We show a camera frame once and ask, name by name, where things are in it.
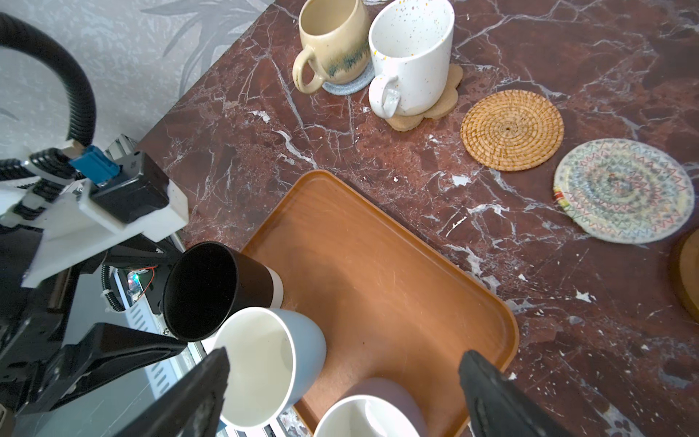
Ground woven rattan round coaster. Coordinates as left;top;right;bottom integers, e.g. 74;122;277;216
461;89;564;172

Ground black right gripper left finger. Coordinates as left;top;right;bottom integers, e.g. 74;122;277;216
118;348;229;436

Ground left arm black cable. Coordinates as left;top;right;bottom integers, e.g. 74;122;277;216
0;12;98;149

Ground white light-blue mug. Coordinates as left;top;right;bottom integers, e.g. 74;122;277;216
213;307;327;432

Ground white purple mug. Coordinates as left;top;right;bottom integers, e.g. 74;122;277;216
314;378;428;437

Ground beige glazed ceramic mug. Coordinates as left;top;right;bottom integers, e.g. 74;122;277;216
292;0;371;94

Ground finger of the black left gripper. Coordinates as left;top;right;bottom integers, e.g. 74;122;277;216
16;323;187;415
81;235;182;273

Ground round wooden coaster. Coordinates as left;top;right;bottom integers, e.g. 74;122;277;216
669;229;698;322

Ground light blue woven coaster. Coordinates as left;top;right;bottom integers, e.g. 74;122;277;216
322;62;375;97

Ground black mug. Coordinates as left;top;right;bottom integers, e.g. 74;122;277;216
162;241;284;342

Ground cork paw-shaped coaster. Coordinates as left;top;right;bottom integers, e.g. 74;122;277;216
387;64;464;132

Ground multicolour stitched round coaster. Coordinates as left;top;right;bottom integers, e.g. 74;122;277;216
553;138;695;245

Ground orange wooden tray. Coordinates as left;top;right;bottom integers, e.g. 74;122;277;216
243;170;520;436

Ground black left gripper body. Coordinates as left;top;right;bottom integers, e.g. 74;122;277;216
1;229;71;404

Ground white speckled mug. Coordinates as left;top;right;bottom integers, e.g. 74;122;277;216
369;0;455;119

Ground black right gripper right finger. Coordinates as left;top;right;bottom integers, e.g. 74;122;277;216
459;350;571;437

